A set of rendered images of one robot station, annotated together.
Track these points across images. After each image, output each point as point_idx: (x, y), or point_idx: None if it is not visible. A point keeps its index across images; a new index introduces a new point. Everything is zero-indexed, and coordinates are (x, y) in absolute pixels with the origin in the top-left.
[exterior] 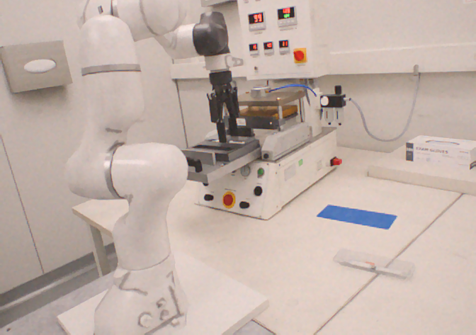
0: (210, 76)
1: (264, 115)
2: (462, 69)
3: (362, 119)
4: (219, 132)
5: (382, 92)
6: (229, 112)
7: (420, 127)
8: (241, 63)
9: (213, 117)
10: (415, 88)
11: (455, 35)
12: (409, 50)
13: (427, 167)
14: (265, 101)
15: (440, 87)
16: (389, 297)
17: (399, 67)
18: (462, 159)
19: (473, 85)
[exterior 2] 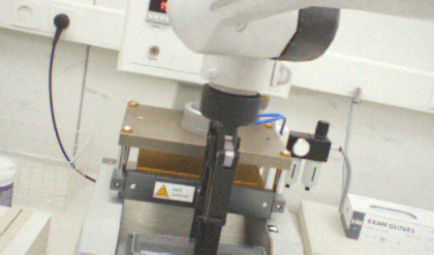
0: (226, 104)
1: (242, 182)
2: (418, 108)
3: (347, 183)
4: (209, 245)
5: (282, 112)
6: (206, 185)
7: (328, 174)
8: (287, 79)
9: (218, 213)
10: (349, 120)
11: (409, 56)
12: (352, 63)
13: (388, 253)
14: (258, 155)
15: (371, 122)
16: None
17: (330, 84)
18: (431, 242)
19: (415, 128)
